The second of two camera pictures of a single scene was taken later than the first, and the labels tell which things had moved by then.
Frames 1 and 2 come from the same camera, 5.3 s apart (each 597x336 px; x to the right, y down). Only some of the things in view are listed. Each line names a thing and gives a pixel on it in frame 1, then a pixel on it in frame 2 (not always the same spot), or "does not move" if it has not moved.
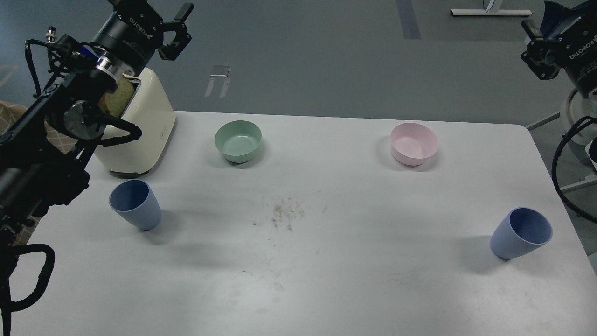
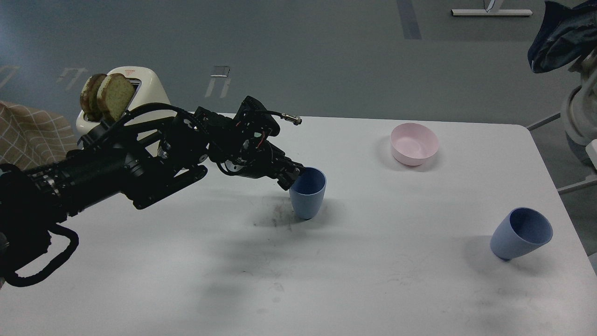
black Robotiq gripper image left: x=135 y=32 -> x=242 y=148
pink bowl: x=412 y=144 does not move
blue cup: x=521 y=232 does not move
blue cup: x=135 y=201 -> x=307 y=192
